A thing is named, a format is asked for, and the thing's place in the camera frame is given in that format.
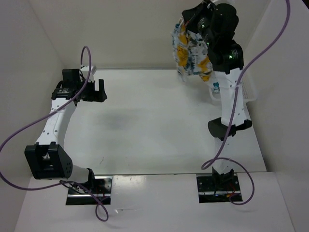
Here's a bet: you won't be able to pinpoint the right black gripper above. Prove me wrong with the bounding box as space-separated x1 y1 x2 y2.
182 0 216 47

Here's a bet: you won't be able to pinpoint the white teal yellow patterned shorts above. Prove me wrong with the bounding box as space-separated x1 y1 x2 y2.
171 17 220 93

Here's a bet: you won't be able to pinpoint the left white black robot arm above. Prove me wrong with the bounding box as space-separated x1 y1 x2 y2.
24 66 107 193

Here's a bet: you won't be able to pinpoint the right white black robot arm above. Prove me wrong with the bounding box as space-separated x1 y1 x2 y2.
182 0 252 170

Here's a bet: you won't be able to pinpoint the white perforated plastic basket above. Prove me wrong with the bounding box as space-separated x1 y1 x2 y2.
207 73 257 105

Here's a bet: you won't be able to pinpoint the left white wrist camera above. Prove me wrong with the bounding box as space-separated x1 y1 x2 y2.
80 65 97 82

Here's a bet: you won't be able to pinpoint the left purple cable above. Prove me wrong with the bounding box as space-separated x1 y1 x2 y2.
0 46 109 222

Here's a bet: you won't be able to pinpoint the purple cable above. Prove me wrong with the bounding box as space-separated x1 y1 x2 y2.
200 0 291 205
0 46 109 222

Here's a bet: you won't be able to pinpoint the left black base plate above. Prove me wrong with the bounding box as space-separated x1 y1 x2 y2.
64 175 113 205

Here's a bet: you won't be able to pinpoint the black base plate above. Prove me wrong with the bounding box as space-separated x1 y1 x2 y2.
196 174 243 203
64 175 113 205

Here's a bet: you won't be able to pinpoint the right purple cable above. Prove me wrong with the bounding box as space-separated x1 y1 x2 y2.
200 0 291 205

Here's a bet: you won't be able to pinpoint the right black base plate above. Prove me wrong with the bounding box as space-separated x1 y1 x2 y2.
196 174 243 203

